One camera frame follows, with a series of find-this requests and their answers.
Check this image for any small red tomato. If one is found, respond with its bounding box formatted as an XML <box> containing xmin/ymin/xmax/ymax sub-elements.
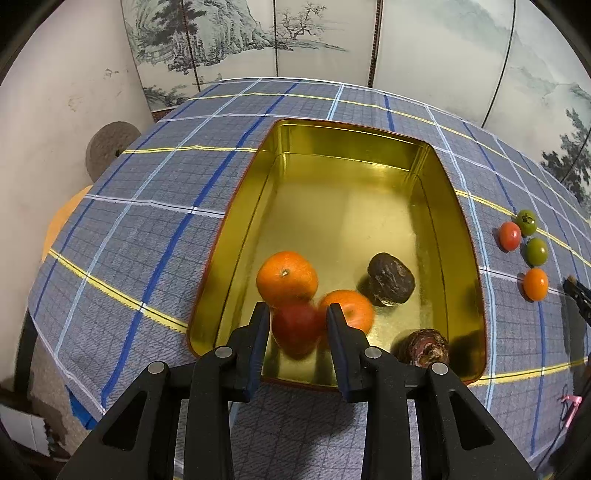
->
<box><xmin>498</xmin><ymin>221</ymin><xmax>522</xmax><ymax>252</ymax></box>

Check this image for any small orange tomato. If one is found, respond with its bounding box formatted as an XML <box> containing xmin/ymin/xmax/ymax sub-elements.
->
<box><xmin>522</xmin><ymin>268</ymin><xmax>549</xmax><ymax>301</ymax></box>

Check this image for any green tomato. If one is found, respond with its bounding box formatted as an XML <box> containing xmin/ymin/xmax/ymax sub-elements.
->
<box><xmin>526</xmin><ymin>237</ymin><xmax>549</xmax><ymax>267</ymax></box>
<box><xmin>515</xmin><ymin>209</ymin><xmax>537</xmax><ymax>237</ymax></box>

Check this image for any blue plaid tablecloth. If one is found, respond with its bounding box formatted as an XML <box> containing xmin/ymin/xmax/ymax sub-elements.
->
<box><xmin>28</xmin><ymin>77</ymin><xmax>590</xmax><ymax>461</ymax></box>

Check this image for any upper green tomato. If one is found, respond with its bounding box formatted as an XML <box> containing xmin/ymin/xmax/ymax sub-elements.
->
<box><xmin>515</xmin><ymin>209</ymin><xmax>537</xmax><ymax>237</ymax></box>

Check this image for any wrinkled dark passion fruit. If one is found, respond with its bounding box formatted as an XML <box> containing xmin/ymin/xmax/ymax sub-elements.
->
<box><xmin>367</xmin><ymin>252</ymin><xmax>416</xmax><ymax>307</ymax></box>

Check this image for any painted folding screen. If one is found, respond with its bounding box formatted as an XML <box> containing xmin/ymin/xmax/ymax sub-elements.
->
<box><xmin>121</xmin><ymin>0</ymin><xmax>590</xmax><ymax>208</ymax></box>

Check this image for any dark brown round fruit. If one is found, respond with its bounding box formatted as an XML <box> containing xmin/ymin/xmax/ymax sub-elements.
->
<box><xmin>397</xmin><ymin>329</ymin><xmax>450</xmax><ymax>368</ymax></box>

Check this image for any orange round stool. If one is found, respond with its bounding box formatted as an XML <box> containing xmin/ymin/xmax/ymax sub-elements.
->
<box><xmin>41</xmin><ymin>185</ymin><xmax>92</xmax><ymax>262</ymax></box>

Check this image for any large orange mandarin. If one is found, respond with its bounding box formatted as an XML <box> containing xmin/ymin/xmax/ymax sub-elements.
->
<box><xmin>256</xmin><ymin>251</ymin><xmax>318</xmax><ymax>308</ymax></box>

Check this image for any lower green tomato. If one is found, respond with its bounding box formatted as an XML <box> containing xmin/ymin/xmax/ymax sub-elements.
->
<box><xmin>526</xmin><ymin>237</ymin><xmax>549</xmax><ymax>267</ymax></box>

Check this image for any round grey cushion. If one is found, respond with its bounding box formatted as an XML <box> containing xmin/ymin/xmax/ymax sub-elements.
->
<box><xmin>85</xmin><ymin>121</ymin><xmax>140</xmax><ymax>182</ymax></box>

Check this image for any red gold toffee tin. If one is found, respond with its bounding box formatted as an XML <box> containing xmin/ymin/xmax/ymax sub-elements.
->
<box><xmin>187</xmin><ymin>118</ymin><xmax>487</xmax><ymax>383</ymax></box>

